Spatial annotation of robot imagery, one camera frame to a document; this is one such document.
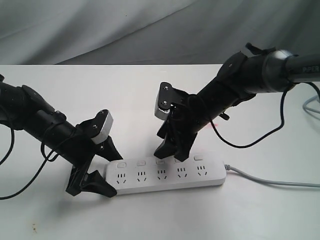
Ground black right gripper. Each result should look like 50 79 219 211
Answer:
153 93 213 161

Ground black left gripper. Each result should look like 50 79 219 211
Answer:
65 119 123 198

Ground white five-outlet power strip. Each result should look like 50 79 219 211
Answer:
105 153 227 195

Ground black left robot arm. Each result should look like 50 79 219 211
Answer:
0 82 122 198

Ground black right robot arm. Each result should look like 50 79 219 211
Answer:
154 43 320 162

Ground grey fabric backdrop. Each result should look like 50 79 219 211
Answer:
0 0 320 65

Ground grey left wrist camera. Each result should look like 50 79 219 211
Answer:
88 109 114 145

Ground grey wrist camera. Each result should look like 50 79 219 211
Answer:
154 82 188 121
88 109 114 145

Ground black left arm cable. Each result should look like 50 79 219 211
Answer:
0 103 76 201

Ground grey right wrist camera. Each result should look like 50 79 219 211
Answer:
154 82 188 121

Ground grey power cable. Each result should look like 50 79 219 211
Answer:
224 92 320 188

